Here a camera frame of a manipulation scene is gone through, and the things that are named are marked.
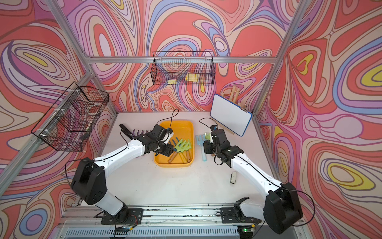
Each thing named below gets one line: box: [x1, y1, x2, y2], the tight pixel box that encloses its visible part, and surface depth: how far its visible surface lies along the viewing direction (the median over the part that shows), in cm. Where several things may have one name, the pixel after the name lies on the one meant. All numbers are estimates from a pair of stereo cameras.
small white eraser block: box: [229, 171, 237, 185], surface depth 85 cm
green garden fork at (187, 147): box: [182, 138, 192, 163], surface depth 100 cm
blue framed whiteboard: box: [209, 93, 253, 137], surface depth 93 cm
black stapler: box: [119, 123, 133, 140], surface depth 106 cm
